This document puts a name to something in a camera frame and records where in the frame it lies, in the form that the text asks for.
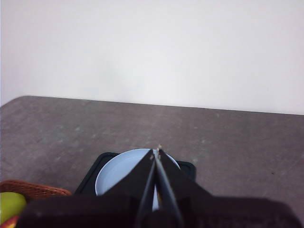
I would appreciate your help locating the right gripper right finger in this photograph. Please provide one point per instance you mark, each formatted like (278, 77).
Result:
(225, 213)

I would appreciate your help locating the green apple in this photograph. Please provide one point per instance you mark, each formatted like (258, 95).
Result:
(10, 204)

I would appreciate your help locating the red apple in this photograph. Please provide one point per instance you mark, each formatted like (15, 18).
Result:
(8, 222)

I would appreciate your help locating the blue round plate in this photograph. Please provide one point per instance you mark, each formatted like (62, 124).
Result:
(118, 171)

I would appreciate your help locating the brown wicker basket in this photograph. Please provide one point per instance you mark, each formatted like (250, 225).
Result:
(35, 190)

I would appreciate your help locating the black flat tray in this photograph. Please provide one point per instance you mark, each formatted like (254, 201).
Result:
(89, 180)

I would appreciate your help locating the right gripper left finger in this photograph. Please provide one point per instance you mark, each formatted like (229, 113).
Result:
(95, 211)

